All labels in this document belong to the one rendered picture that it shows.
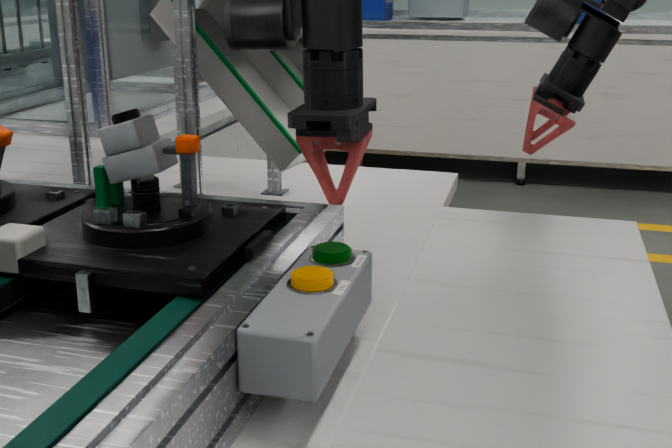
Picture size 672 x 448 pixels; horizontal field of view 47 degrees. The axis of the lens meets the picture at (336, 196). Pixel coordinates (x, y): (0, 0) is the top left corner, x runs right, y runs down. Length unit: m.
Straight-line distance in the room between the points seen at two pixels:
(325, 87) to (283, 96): 0.42
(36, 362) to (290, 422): 0.23
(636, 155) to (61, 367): 4.22
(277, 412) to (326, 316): 0.11
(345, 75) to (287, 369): 0.27
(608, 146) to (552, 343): 3.85
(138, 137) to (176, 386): 0.33
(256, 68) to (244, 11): 0.42
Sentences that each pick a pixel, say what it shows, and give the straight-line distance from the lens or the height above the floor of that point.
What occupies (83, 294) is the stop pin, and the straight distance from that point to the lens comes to 0.78.
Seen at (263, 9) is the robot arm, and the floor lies 1.21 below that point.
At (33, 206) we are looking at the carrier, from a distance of 1.00.
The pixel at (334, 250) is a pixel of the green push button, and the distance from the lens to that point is 0.78.
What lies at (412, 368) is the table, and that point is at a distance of 0.80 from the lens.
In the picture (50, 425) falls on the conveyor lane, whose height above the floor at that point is 0.95.
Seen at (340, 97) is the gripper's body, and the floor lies 1.13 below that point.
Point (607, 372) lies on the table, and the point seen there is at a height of 0.86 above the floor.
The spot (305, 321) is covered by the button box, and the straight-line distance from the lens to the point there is 0.66.
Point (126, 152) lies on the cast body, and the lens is 0.84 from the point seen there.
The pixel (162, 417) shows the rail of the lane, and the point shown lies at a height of 0.95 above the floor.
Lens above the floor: 1.24
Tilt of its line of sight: 16 degrees down
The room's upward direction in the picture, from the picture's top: straight up
